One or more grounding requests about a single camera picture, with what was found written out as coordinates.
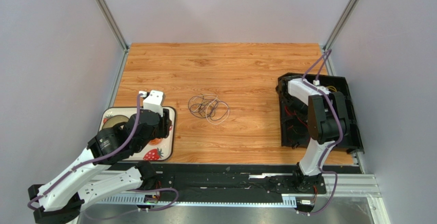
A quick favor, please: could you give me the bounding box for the strawberry print white tray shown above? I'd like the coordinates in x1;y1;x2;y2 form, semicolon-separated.
99;107;176;162

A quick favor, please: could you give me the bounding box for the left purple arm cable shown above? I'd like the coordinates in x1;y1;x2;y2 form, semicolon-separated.
27;92;180;212

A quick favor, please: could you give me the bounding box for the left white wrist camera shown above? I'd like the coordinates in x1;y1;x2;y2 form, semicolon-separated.
138;90;165;117

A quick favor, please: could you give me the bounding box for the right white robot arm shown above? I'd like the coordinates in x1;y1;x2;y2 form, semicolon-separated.
287;78;350;176

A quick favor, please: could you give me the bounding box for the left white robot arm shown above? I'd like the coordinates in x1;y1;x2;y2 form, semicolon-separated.
28;107;176;223

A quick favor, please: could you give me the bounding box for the cream enamel bowl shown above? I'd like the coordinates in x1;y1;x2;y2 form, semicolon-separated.
100;115;129;131

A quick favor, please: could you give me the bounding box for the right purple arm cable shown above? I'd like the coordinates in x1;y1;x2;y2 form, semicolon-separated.
296;49;344;216

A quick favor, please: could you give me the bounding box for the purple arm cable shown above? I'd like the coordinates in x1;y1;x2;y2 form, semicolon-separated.
296;49;344;216
27;92;180;212

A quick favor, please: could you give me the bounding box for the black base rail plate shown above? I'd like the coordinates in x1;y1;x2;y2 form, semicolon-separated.
139;162;327;204

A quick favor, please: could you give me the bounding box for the black thin wire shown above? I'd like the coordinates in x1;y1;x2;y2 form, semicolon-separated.
190;95;219;118

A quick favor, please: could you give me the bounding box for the black compartment organizer bin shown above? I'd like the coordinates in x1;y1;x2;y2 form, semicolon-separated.
275;73;364;154

